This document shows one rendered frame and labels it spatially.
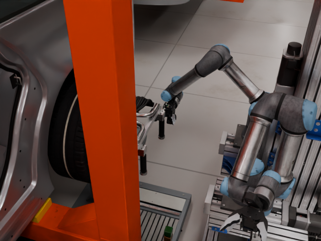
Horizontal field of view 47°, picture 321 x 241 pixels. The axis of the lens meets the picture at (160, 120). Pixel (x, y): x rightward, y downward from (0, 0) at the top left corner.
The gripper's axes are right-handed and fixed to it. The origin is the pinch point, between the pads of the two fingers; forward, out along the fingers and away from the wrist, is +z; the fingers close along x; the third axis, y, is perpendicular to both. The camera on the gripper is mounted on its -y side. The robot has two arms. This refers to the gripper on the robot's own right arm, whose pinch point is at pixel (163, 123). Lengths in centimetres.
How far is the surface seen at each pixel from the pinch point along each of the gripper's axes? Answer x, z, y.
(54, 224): -34, 82, -15
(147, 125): -2.7, 23.3, 15.0
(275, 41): 64, -339, -83
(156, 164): -19, -44, -83
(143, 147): 0.4, 38.4, 12.0
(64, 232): -27, 85, -15
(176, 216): 15, 10, -76
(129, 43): 10, 73, 90
